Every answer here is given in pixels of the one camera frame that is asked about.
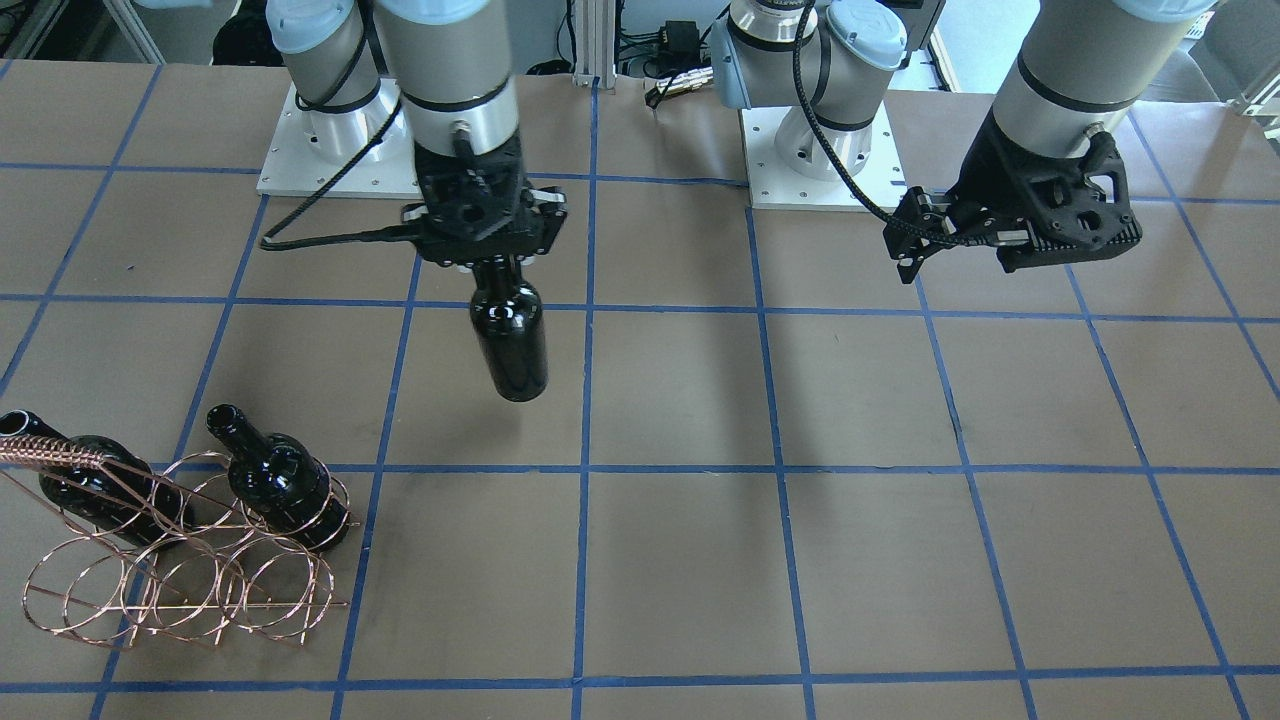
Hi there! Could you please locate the dark wine bottle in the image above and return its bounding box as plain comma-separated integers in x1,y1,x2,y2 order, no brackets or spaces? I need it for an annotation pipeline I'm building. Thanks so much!
206,404,349,553
468,256,548,402

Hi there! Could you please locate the dark wine bottle far slot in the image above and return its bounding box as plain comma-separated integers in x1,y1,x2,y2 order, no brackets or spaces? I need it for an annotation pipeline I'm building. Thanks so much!
38,436,193,547

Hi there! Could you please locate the brown paper table mat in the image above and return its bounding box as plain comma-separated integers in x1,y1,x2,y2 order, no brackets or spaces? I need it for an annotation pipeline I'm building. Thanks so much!
3,61,1277,719

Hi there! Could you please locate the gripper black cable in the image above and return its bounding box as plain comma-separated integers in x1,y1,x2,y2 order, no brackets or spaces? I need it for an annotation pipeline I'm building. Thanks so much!
260,95,426,251

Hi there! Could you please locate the aluminium frame post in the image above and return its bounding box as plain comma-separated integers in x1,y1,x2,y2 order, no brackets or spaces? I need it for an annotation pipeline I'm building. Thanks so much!
570,0,620,94

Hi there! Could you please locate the copper wire wine basket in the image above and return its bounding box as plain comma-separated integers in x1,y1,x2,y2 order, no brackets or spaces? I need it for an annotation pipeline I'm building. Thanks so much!
13,451,349,650

